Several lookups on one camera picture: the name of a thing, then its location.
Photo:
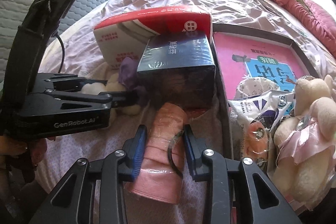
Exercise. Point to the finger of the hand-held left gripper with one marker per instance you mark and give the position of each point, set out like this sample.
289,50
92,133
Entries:
86,98
68,79

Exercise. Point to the cream floral cloth hat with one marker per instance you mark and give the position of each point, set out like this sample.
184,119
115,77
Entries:
254,86

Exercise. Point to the pink ruffled quilt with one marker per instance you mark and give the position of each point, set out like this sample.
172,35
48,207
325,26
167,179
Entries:
302,8

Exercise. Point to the pink towel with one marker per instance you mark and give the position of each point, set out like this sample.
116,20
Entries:
160,150

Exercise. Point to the red and white carton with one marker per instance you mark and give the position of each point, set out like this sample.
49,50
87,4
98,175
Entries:
162,19

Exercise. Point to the person's dark clothing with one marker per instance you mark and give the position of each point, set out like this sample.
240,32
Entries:
18,203

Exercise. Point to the dark blue book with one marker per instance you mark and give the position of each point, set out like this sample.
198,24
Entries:
178,53

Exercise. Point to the person's left hand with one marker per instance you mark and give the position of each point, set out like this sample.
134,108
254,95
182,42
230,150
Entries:
23,146

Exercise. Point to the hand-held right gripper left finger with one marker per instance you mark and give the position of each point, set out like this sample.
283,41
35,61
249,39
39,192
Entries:
137,153

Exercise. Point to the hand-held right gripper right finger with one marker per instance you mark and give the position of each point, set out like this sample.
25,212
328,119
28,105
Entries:
190,153

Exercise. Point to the white fluffy plush toy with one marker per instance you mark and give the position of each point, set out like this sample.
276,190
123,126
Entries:
115,85

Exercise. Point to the white and purple packet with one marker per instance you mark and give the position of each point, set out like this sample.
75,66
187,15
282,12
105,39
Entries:
252,108

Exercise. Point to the cream plush bear pink dress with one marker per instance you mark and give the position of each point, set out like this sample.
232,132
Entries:
309,113

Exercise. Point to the purple cloth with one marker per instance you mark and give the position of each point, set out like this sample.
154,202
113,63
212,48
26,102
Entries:
128,73

